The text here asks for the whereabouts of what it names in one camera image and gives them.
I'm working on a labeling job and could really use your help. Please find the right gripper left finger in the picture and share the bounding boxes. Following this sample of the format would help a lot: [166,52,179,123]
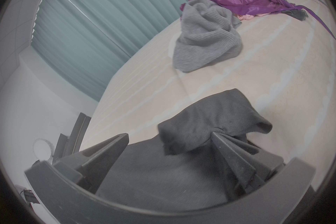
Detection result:
[52,133,130,194]

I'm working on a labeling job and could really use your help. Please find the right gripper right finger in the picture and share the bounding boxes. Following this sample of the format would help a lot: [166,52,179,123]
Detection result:
[211,132,285,201]

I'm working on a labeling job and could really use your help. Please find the black T-shirt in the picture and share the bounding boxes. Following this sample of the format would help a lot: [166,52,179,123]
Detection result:
[96,88,273,211]

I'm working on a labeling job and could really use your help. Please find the bed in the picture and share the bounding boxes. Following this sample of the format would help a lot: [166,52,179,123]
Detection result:
[79,0,332,189]

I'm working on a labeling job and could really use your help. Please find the black chest of drawers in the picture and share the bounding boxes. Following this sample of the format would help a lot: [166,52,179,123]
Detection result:
[54,112,92,163]

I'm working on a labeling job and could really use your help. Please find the round white mirror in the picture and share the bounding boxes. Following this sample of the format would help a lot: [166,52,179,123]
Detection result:
[33,138,53,163]

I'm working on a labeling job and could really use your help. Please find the grey knit garment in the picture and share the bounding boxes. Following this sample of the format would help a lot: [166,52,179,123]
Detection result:
[172,0,243,73]

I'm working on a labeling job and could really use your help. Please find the pink garment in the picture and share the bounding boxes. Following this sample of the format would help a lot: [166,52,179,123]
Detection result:
[237,13,267,21]

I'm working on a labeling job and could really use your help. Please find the black lace garment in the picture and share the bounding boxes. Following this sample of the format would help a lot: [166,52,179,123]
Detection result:
[285,8,309,21]

